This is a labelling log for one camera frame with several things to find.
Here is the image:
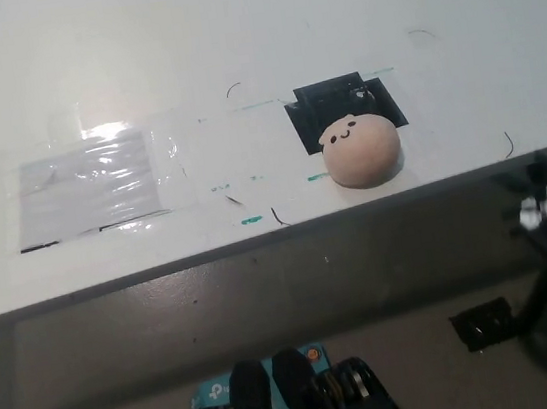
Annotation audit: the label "pink dumpling toy smiling face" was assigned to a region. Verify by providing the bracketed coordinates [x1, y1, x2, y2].
[315, 107, 408, 194]

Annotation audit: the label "black tape mask patch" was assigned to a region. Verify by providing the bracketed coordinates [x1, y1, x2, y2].
[279, 65, 412, 159]

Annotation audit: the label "black robot torso blocks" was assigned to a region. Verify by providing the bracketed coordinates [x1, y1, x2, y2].
[177, 333, 407, 409]

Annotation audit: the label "teal router box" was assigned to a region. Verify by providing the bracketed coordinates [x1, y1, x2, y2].
[185, 340, 340, 409]

